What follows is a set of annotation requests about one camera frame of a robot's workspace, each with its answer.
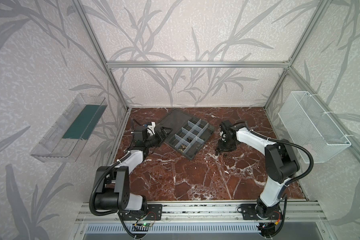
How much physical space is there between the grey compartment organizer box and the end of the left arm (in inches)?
2.1

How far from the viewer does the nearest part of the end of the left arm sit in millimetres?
706

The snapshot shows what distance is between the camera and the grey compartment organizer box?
96cm
